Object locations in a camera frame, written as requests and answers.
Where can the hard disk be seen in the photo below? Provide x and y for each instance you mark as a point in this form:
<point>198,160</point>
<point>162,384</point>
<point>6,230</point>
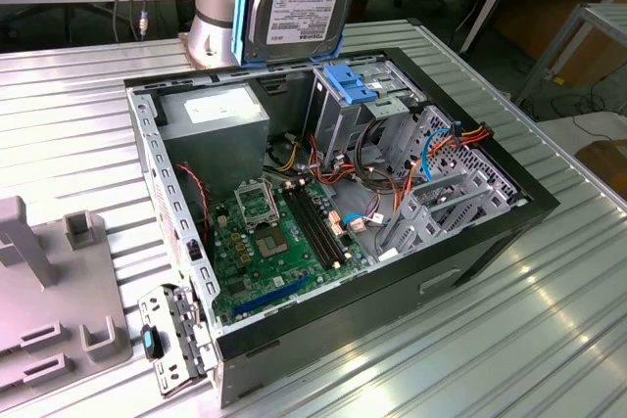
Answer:
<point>299,2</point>

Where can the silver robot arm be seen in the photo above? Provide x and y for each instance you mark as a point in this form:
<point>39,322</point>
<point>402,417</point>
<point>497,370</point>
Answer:
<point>210,21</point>

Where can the metal disk bay cage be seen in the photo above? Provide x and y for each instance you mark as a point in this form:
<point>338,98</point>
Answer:
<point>411,222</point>

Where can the black RAM slot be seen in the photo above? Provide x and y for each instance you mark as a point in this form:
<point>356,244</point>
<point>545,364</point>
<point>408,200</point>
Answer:
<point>312,228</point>
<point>324,224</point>
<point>318,226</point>
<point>306,229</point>

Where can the metal optical drive cage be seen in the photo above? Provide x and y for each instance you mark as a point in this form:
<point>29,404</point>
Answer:
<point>333,124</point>

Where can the grey power supply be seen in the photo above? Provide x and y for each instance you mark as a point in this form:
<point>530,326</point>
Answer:
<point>215,149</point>

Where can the green motherboard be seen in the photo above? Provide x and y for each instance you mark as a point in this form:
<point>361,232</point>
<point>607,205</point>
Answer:
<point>255,271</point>

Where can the blue drive cage latch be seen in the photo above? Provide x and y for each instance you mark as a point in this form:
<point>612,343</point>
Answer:
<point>350,82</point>

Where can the blue expansion slot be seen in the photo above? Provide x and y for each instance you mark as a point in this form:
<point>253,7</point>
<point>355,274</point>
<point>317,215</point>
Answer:
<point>269,296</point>

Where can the black open PC case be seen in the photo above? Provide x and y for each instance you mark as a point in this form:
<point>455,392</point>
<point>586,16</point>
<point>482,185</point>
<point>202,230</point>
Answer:
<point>392,310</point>

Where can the black latch with blue tab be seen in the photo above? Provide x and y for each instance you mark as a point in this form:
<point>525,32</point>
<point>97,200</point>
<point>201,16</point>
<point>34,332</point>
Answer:
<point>148,339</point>

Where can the grey parts rack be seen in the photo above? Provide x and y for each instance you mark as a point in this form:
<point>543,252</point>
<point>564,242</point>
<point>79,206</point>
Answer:
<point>63,281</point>

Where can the small brown cardboard box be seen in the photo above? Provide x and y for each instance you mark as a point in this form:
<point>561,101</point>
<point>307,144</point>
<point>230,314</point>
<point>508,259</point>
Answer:
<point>607,163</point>

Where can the large brown cardboard box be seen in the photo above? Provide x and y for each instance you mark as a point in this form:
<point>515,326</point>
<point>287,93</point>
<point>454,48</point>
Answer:
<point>597,60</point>

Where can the metal slot bracket plate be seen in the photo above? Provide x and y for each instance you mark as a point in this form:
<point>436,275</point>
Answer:
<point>166,369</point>

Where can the silver metal frame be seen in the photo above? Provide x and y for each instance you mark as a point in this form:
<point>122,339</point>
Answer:
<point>552,52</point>

